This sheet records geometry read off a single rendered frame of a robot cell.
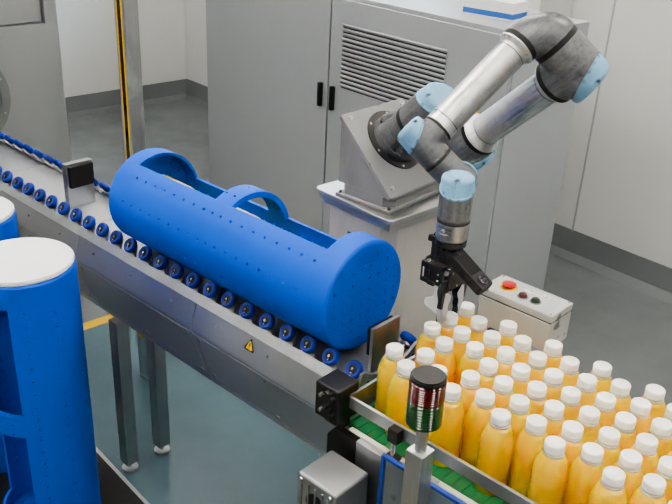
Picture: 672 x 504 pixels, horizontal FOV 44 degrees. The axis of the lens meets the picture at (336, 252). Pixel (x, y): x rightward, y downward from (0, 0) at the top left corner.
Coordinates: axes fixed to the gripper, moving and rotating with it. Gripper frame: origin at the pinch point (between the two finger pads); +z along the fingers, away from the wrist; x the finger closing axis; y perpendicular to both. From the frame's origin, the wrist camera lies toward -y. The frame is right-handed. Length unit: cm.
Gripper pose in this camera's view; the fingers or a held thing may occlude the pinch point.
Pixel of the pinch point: (449, 317)
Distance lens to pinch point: 197.5
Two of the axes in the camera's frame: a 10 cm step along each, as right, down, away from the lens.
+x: -6.8, 2.9, -6.7
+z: -0.4, 9.0, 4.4
